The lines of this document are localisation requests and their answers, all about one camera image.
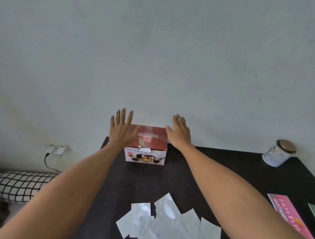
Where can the person's right hand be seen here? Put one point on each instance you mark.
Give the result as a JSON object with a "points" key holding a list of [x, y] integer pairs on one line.
{"points": [[179, 135]]}

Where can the person's left hand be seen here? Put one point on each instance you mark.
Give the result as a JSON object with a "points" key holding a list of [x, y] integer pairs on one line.
{"points": [[121, 133]]}

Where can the red tea set box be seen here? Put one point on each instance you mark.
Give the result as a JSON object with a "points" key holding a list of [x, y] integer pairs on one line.
{"points": [[147, 157]]}

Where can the pile of silver foil sachets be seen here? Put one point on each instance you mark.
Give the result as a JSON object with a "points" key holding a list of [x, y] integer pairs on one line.
{"points": [[162, 221]]}

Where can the gold canister lid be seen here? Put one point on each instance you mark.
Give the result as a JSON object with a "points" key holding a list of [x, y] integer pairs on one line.
{"points": [[286, 146]]}

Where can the person's left forearm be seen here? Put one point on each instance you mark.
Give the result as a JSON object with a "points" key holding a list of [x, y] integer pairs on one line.
{"points": [[61, 197]]}

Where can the person's right forearm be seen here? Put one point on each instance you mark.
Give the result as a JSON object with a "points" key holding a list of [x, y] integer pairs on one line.
{"points": [[233, 197]]}

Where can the black table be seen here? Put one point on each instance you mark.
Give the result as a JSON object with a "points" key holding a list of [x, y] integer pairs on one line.
{"points": [[147, 182]]}

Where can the white printed canister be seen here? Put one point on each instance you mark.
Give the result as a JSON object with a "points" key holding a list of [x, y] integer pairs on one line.
{"points": [[274, 157]]}

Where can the black white checked bolster pillow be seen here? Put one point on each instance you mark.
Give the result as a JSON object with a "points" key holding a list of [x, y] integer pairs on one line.
{"points": [[22, 186]]}

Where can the pink receipt book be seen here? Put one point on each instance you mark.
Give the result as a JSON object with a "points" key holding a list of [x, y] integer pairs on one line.
{"points": [[290, 216]]}

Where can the dark brown folded blanket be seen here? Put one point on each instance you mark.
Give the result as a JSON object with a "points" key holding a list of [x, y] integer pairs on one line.
{"points": [[3, 211]]}

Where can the green receipt book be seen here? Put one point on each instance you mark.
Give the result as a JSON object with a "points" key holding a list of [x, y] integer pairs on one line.
{"points": [[312, 209]]}

